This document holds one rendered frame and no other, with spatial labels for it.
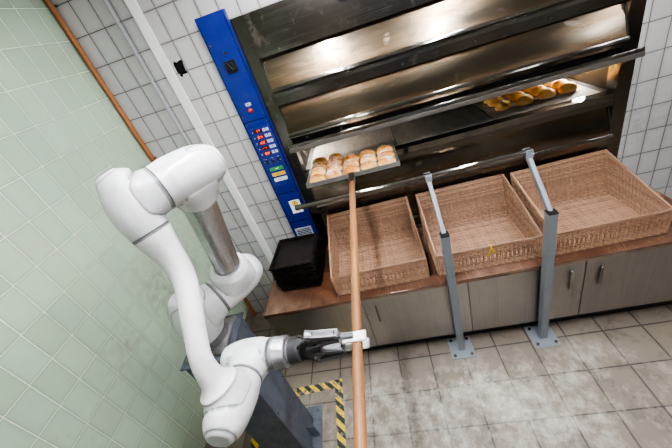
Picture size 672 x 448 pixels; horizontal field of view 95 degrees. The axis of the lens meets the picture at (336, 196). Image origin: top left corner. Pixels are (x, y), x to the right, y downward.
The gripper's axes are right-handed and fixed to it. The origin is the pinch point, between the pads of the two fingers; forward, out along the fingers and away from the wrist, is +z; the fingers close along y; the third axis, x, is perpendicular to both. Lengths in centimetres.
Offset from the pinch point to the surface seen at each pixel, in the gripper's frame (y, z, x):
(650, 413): 119, 114, -20
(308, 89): -47, -11, -122
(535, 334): 118, 85, -65
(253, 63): -68, -35, -122
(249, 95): -54, -43, -119
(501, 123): 1, 90, -122
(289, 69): -60, -18, -122
